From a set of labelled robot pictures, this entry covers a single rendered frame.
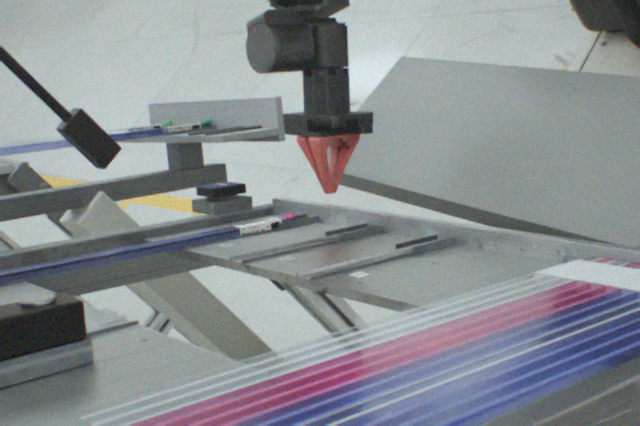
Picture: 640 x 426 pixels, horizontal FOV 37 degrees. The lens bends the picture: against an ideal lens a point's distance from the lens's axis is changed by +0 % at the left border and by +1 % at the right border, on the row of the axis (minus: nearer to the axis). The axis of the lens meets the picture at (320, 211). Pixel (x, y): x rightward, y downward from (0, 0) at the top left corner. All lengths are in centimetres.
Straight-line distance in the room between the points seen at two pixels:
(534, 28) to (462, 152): 129
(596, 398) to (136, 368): 30
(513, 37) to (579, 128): 137
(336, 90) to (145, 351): 53
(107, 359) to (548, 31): 197
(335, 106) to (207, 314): 48
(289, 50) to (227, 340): 59
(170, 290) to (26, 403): 83
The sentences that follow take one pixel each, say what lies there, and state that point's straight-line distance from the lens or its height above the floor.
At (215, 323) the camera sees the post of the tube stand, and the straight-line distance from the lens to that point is 151.
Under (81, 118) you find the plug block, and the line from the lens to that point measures 71.
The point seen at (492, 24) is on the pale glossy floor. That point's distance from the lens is 268.
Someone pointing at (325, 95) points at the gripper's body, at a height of 82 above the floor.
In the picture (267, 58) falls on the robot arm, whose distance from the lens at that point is 110.
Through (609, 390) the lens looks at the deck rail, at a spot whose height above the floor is 92.
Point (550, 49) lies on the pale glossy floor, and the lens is 247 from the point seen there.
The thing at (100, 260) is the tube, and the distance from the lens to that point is 101.
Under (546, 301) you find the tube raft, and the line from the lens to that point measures 75.
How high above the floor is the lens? 136
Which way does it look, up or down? 33 degrees down
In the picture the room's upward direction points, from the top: 42 degrees counter-clockwise
